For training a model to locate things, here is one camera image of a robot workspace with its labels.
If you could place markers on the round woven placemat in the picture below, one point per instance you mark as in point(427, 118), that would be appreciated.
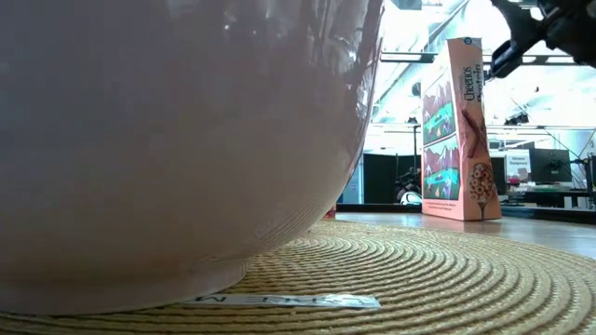
point(419, 279)

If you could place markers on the Cheerios cereal box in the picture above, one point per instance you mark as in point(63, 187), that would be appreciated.
point(470, 186)

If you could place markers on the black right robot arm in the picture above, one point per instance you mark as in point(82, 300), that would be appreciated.
point(563, 23)

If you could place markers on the black rear table rail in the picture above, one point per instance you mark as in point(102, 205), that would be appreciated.
point(372, 208)

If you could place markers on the white placemat label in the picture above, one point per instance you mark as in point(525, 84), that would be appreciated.
point(279, 301)

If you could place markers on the white bowl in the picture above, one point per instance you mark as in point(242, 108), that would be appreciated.
point(163, 139)

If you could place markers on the black background partition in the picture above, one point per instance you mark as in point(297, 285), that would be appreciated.
point(382, 179)

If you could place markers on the white equipment sign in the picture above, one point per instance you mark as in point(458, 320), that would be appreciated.
point(518, 165)

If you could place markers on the black background monitor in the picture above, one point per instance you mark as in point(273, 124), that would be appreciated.
point(549, 165)

